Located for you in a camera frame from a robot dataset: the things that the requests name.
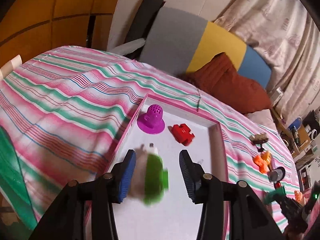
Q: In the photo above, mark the dark brown flower piece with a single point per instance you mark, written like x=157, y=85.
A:
x=258, y=140

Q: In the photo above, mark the blue container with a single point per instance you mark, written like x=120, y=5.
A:
x=296, y=123

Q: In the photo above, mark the orange cube blocks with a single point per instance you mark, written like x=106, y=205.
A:
x=261, y=163

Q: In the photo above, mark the red puzzle piece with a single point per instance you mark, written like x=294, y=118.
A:
x=182, y=134

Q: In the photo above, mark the pink green striped bedspread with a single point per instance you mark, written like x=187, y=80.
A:
x=66, y=109

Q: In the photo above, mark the teal cylinder toy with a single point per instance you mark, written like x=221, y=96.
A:
x=274, y=195

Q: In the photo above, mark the magenta perforated cup toy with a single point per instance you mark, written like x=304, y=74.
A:
x=152, y=121

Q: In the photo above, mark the dark red cushion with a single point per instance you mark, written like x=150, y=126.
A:
x=220, y=79

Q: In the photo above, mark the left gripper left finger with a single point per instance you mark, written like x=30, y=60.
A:
x=65, y=218

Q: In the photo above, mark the beige patterned curtain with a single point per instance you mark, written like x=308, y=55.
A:
x=283, y=33

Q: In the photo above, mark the wooden side table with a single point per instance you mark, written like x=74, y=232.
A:
x=299, y=140

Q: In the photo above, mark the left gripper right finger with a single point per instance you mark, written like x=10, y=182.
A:
x=249, y=219

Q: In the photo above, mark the small white box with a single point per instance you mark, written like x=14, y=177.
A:
x=276, y=96

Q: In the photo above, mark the wooden wardrobe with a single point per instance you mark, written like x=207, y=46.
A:
x=31, y=27

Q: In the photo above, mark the white pink-edged tray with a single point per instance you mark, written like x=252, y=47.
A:
x=175, y=216

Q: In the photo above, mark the grey cylinder black base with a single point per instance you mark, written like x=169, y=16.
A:
x=276, y=175

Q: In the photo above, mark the red metallic capsule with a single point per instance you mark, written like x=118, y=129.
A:
x=277, y=185

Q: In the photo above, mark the yellow orange oval toy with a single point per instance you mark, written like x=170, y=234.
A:
x=266, y=156

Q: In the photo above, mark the green white round toy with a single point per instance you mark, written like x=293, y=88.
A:
x=152, y=179

